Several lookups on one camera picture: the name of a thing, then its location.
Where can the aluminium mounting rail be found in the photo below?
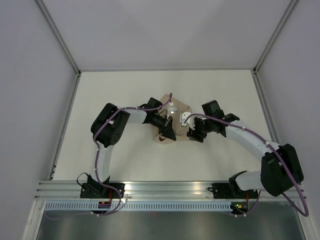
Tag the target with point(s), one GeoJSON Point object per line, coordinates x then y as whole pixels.
{"type": "Point", "coordinates": [134, 190]}

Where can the beige cloth napkin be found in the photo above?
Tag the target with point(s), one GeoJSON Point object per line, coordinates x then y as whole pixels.
{"type": "Point", "coordinates": [179, 131]}

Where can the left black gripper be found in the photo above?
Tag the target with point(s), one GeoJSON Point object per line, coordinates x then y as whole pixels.
{"type": "Point", "coordinates": [166, 130]}

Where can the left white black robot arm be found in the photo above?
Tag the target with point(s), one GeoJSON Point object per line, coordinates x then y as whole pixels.
{"type": "Point", "coordinates": [108, 128]}

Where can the right aluminium frame post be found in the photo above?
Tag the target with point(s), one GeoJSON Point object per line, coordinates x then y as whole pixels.
{"type": "Point", "coordinates": [275, 34]}

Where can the left aluminium frame post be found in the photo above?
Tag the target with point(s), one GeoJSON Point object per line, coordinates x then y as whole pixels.
{"type": "Point", "coordinates": [57, 35]}

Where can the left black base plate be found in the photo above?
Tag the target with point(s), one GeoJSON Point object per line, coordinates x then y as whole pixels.
{"type": "Point", "coordinates": [100, 192]}

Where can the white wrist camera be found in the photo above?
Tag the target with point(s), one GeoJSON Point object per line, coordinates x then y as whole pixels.
{"type": "Point", "coordinates": [186, 120]}
{"type": "Point", "coordinates": [171, 110]}

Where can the white slotted cable duct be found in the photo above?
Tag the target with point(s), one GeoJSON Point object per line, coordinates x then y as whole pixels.
{"type": "Point", "coordinates": [155, 206]}

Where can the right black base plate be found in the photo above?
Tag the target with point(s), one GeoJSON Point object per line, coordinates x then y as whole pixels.
{"type": "Point", "coordinates": [223, 190]}

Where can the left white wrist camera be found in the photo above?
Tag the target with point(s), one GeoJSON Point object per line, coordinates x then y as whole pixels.
{"type": "Point", "coordinates": [171, 110]}

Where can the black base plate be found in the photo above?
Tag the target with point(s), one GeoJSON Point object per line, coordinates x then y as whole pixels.
{"type": "Point", "coordinates": [100, 192]}
{"type": "Point", "coordinates": [223, 190]}

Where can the aluminium frame post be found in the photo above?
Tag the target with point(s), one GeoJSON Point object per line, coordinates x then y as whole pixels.
{"type": "Point", "coordinates": [57, 35]}
{"type": "Point", "coordinates": [275, 34]}

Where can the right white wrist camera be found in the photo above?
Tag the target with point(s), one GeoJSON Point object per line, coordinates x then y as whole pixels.
{"type": "Point", "coordinates": [186, 120]}

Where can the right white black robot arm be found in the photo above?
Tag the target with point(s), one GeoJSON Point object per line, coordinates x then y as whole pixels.
{"type": "Point", "coordinates": [280, 169]}

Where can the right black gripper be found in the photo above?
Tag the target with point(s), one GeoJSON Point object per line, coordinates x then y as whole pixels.
{"type": "Point", "coordinates": [193, 134]}

